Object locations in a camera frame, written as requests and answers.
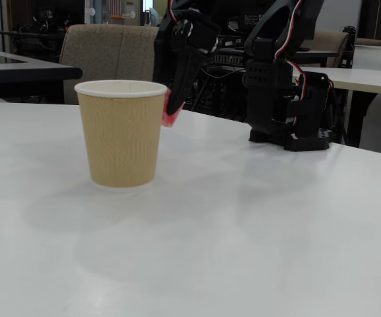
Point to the dark-edged side table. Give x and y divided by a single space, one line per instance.
21 71

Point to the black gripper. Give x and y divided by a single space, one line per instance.
198 37

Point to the tan ribbed paper cup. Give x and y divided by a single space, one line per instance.
121 138

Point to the white background table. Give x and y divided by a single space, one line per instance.
368 81

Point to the red sugar-coated cube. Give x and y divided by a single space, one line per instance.
171 120

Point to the beige background chair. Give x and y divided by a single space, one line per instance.
332 41

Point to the small american flag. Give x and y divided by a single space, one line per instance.
114 7

